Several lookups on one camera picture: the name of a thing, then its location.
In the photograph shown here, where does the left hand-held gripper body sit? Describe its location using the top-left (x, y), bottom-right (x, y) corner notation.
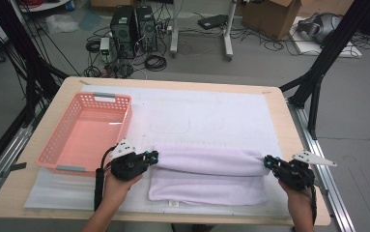
top-left (109, 138), bottom-right (148, 182)

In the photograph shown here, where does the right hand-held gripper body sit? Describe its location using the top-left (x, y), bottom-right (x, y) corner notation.
top-left (272, 150), bottom-right (337, 191)

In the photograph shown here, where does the pink perforated plastic basket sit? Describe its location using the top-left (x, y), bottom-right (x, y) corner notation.
top-left (36, 91), bottom-right (133, 178)

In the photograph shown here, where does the white towel with cat print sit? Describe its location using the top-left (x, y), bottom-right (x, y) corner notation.
top-left (148, 146), bottom-right (270, 207)

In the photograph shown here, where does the person's right hand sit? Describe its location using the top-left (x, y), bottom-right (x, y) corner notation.
top-left (278, 181), bottom-right (316, 214)

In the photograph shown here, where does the person's left hand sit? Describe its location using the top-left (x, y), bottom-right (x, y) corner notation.
top-left (103, 172), bottom-right (143, 209)

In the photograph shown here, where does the white foam mat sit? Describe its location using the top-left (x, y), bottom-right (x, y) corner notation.
top-left (23, 84), bottom-right (292, 218)

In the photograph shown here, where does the white power box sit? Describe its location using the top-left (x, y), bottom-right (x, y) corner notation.
top-left (99, 37), bottom-right (111, 56)

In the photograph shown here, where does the black computer tower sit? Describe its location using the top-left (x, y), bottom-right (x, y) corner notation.
top-left (109, 5), bottom-right (138, 60)
top-left (135, 5), bottom-right (158, 53)

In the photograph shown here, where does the white metal stand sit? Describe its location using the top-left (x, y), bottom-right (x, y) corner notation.
top-left (169, 0), bottom-right (239, 63)

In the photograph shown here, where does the white flat board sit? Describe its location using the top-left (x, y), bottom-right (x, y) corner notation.
top-left (290, 15), bottom-right (363, 59)

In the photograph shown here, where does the grey rounded device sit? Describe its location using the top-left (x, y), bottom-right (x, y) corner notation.
top-left (297, 12), bottom-right (343, 44)

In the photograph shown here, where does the brown cardboard box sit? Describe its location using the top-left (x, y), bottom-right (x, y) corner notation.
top-left (242, 0), bottom-right (301, 41)

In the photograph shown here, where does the black flat device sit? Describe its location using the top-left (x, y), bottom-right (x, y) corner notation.
top-left (197, 14), bottom-right (230, 30)

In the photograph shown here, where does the clear plastic bag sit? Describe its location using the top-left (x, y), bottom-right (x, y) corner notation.
top-left (44, 14), bottom-right (79, 34)

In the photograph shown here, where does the white round table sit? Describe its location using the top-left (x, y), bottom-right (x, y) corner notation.
top-left (17, 0), bottom-right (71, 14)

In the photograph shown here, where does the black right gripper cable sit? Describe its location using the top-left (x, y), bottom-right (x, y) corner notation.
top-left (307, 186), bottom-right (319, 226)

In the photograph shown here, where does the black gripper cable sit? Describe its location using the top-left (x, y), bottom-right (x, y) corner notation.
top-left (93, 146), bottom-right (117, 213)
top-left (307, 186), bottom-right (319, 226)

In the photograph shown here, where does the aluminium rail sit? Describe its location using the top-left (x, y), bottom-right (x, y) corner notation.
top-left (287, 99), bottom-right (356, 232)
top-left (0, 122), bottom-right (34, 211)

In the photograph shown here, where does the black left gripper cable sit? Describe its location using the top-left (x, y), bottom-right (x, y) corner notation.
top-left (93, 146), bottom-right (117, 213)

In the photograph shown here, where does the coiled black cable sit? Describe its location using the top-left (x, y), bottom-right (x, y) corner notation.
top-left (144, 54), bottom-right (168, 73)

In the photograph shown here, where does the black frame strut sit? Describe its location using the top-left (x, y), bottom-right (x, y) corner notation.
top-left (278, 0), bottom-right (370, 141)
top-left (0, 0), bottom-right (70, 128)

